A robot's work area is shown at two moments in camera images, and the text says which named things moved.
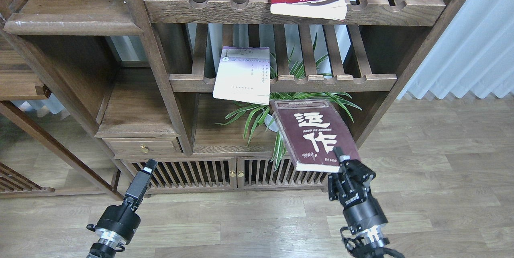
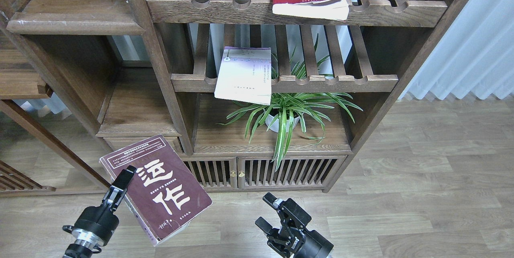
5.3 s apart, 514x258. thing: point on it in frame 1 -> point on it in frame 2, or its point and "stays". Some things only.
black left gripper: [121, 220] -> [96, 224]
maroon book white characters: [312, 128] -> [163, 194]
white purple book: [243, 74] stays
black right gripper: [350, 186] -> [291, 238]
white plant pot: [271, 123] stays
